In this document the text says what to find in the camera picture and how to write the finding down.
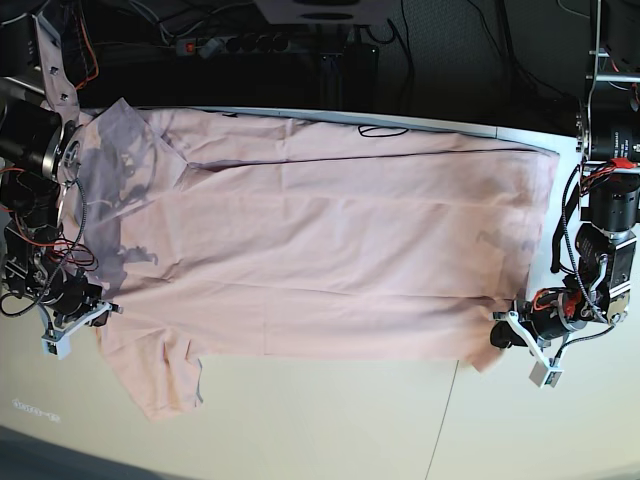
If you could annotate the metal table leg column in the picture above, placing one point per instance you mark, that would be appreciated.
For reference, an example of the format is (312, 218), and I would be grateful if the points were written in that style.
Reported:
(330, 82)

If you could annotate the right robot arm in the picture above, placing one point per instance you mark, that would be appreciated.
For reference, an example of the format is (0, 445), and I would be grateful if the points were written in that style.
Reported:
(41, 140)

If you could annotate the grey camera stand base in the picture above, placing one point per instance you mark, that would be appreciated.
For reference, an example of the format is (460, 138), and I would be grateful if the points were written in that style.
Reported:
(359, 12)

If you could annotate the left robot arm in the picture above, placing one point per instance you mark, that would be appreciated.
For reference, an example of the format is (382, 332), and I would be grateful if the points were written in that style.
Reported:
(593, 245)

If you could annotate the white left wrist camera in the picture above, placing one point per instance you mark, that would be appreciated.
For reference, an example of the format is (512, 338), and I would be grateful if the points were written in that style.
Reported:
(544, 375)

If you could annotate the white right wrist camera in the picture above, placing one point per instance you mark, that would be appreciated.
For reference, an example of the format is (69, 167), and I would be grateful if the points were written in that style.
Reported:
(59, 347)

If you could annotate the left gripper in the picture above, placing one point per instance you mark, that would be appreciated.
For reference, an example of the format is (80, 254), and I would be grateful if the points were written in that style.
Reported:
(553, 313)

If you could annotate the black power strip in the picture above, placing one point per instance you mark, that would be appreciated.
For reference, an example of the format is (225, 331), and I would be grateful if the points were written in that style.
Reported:
(252, 43)

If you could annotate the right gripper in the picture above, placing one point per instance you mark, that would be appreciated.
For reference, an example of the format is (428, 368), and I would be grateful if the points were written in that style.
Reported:
(77, 303)

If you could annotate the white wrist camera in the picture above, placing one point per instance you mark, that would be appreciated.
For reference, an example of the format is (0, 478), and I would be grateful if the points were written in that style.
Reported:
(544, 375)
(59, 347)

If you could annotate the black power adapter box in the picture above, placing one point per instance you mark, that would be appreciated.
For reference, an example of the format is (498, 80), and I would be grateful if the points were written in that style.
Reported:
(360, 59)

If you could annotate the pink T-shirt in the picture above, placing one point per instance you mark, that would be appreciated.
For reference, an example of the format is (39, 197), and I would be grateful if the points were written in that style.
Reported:
(286, 238)

